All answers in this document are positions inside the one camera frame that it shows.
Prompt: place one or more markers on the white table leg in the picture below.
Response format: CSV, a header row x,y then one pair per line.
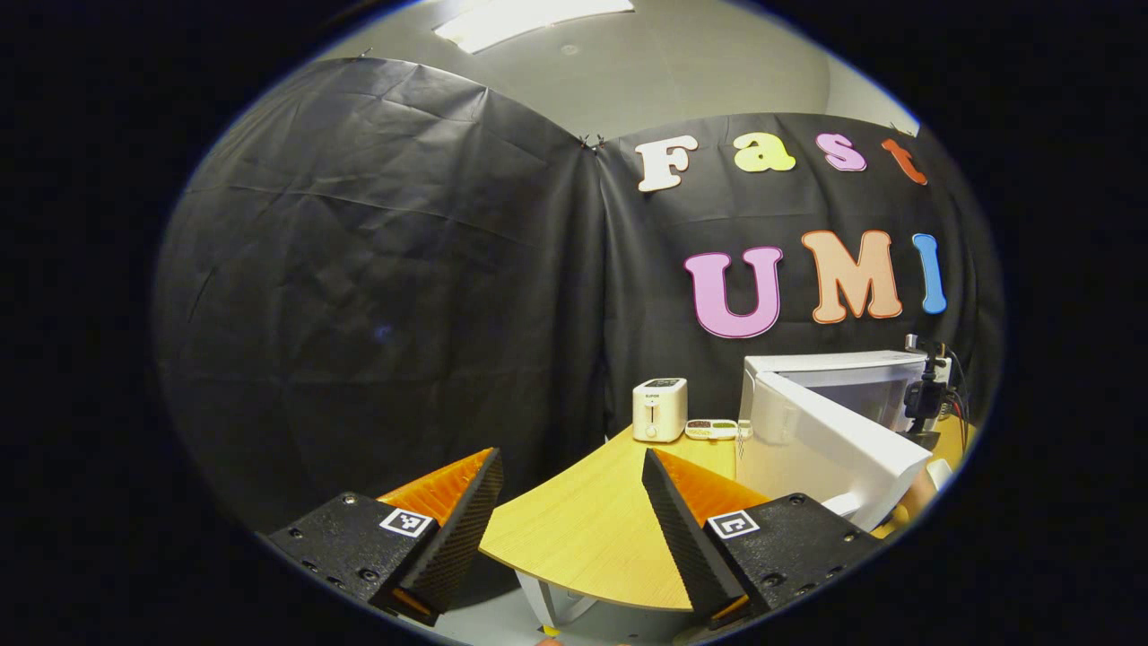
x,y
552,601

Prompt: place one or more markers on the black backdrop cloth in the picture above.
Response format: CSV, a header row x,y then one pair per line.
x,y
404,269

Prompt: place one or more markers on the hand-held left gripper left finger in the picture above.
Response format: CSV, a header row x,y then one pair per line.
x,y
457,547

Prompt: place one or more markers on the white microwave oven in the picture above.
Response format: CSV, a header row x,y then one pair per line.
x,y
825,440

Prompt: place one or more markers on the white seasoning tray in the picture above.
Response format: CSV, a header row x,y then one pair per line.
x,y
710,429

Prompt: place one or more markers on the small white toaster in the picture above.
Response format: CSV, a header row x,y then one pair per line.
x,y
660,411

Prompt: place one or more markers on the ceiling light panel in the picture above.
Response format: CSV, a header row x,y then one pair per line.
x,y
529,18

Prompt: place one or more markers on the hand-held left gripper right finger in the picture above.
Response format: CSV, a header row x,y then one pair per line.
x,y
686,538

